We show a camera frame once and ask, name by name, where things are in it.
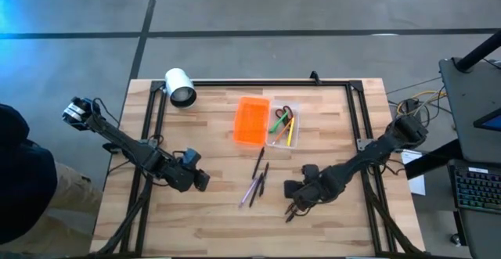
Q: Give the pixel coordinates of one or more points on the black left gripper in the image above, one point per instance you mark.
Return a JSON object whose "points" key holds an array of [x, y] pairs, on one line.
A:
{"points": [[180, 177]]}

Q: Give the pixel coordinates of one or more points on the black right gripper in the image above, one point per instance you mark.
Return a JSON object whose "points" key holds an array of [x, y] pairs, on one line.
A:
{"points": [[317, 190]]}

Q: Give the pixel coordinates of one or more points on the purple pen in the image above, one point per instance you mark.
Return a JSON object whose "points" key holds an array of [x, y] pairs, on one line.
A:
{"points": [[247, 193]]}

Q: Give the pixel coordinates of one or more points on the yellow pen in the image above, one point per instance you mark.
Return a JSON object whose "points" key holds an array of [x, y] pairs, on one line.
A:
{"points": [[290, 132]]}

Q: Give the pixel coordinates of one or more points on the orange pencil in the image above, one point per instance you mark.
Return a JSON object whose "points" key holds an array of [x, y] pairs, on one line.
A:
{"points": [[282, 132]]}

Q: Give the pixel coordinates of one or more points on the green pen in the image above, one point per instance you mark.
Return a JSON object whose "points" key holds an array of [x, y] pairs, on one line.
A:
{"points": [[278, 124]]}

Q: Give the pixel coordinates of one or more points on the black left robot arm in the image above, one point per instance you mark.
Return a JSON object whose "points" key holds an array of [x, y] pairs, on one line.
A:
{"points": [[117, 139]]}

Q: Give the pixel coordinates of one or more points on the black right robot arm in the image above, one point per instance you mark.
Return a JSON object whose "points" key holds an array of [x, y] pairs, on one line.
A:
{"points": [[372, 153]]}

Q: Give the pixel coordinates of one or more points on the orange plastic box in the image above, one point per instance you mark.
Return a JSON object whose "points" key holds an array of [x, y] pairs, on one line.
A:
{"points": [[252, 120]]}

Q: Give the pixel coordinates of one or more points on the clear plastic supply box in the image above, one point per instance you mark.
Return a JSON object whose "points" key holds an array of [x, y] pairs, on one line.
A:
{"points": [[296, 106]]}

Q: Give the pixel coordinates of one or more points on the white cylinder lamp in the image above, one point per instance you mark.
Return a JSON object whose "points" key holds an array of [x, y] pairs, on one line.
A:
{"points": [[178, 81]]}

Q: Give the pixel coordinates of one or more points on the white paper sheet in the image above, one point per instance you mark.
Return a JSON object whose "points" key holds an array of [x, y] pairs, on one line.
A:
{"points": [[415, 180]]}

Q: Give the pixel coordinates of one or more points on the black clamp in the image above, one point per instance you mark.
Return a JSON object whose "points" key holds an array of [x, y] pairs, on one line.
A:
{"points": [[315, 77]]}

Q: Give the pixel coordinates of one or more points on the black desk leg beam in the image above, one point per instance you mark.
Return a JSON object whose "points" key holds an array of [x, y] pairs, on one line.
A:
{"points": [[430, 161]]}

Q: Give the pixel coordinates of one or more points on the black power adapter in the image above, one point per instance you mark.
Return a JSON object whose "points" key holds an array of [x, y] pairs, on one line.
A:
{"points": [[411, 104]]}

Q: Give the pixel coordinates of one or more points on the caster wheel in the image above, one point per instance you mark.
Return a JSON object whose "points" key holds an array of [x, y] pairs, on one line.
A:
{"points": [[456, 239]]}

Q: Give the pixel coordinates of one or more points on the person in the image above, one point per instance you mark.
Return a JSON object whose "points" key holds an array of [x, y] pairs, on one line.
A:
{"points": [[23, 173]]}

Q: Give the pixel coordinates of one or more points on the backlit black keyboard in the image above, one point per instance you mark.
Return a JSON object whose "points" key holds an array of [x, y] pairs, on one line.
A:
{"points": [[477, 186]]}

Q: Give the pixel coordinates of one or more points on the black side desk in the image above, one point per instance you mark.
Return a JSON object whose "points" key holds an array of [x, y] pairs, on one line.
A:
{"points": [[469, 106]]}

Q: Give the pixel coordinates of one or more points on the tablet screen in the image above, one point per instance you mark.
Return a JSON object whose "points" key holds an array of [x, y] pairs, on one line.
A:
{"points": [[489, 122]]}

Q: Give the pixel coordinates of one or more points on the black pole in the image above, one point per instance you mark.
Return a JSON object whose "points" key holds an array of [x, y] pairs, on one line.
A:
{"points": [[479, 51]]}

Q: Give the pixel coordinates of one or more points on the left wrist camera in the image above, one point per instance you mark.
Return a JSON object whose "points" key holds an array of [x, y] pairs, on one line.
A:
{"points": [[192, 158]]}

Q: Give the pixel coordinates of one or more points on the black aluminium table frame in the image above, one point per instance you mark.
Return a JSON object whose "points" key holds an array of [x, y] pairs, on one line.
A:
{"points": [[274, 83]]}

